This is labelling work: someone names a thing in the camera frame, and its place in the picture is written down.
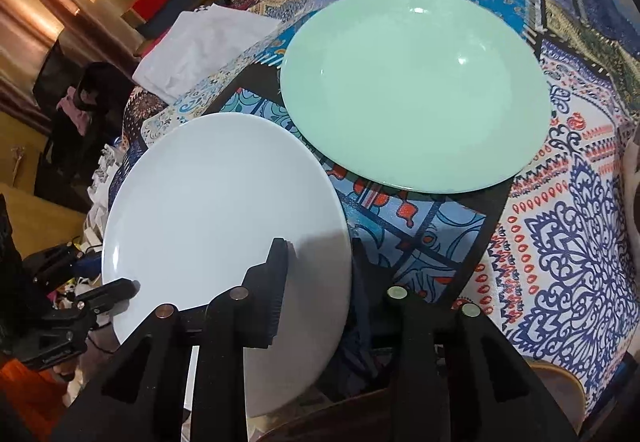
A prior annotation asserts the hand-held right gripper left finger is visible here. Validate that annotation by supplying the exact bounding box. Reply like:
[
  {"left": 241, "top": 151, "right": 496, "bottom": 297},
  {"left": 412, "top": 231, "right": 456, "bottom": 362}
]
[{"left": 50, "top": 238, "right": 292, "bottom": 442}]

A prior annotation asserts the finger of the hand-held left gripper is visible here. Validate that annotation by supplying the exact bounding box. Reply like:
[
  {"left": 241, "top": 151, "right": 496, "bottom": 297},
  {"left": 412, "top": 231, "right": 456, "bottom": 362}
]
[
  {"left": 21, "top": 244, "right": 104, "bottom": 284},
  {"left": 71, "top": 277, "right": 141, "bottom": 319}
]

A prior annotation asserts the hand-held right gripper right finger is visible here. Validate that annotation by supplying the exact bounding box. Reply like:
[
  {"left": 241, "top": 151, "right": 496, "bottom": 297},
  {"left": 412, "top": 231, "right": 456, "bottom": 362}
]
[{"left": 387, "top": 286, "right": 582, "bottom": 442}]

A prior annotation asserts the white plate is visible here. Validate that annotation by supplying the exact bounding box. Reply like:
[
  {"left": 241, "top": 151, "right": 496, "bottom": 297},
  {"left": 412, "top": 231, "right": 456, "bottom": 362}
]
[{"left": 101, "top": 112, "right": 354, "bottom": 418}]

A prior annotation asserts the brown wooden plate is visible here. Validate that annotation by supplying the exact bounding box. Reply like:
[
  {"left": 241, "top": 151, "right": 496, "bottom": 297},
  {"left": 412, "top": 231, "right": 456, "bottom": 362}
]
[{"left": 250, "top": 359, "right": 588, "bottom": 442}]

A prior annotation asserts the green plate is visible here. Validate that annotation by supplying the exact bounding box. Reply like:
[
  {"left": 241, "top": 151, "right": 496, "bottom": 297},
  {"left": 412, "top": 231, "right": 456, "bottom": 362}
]
[{"left": 279, "top": 0, "right": 552, "bottom": 195}]

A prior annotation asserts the orange cloth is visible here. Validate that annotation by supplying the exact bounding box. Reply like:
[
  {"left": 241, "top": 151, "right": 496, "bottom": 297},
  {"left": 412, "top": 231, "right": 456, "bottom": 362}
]
[{"left": 0, "top": 354, "right": 68, "bottom": 442}]

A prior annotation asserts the dark bag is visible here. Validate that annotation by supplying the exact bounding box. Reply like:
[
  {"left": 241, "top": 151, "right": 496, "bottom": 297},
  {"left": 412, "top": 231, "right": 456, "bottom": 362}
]
[{"left": 34, "top": 42, "right": 136, "bottom": 214}]

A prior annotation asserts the patterned patchwork blanket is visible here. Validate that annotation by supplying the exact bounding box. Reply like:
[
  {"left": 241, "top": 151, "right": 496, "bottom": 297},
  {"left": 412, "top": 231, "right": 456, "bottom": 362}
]
[{"left": 107, "top": 0, "right": 640, "bottom": 433}]

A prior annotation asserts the white cloth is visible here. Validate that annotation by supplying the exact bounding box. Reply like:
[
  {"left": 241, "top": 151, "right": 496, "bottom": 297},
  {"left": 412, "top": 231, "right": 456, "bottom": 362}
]
[{"left": 132, "top": 4, "right": 283, "bottom": 104}]

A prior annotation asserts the dark blue box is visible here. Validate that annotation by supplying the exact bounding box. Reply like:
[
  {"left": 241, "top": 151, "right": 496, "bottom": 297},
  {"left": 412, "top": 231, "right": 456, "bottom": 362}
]
[{"left": 137, "top": 0, "right": 207, "bottom": 39}]

